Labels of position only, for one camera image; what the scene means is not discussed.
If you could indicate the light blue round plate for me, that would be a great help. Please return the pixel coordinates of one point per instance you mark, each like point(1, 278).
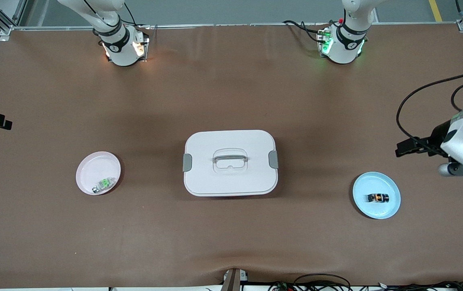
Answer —
point(373, 182)

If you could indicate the brown table mat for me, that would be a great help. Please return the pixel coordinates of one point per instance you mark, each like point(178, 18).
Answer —
point(231, 81)

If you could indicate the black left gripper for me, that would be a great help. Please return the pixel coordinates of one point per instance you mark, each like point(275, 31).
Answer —
point(438, 138)

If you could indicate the pink round plate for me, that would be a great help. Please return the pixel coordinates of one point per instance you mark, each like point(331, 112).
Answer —
point(94, 169)

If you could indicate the green push-button switch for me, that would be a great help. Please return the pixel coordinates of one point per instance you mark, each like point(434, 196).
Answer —
point(104, 184)

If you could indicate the white lidded storage box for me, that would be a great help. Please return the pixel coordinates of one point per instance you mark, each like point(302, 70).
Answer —
point(231, 182)

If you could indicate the aluminium profile post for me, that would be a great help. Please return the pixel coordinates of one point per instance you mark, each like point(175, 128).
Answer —
point(231, 283)

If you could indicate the orange black push-button switch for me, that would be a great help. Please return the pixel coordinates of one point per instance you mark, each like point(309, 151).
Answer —
point(377, 198)

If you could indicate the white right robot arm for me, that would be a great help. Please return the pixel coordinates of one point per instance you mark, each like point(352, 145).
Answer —
point(122, 52)

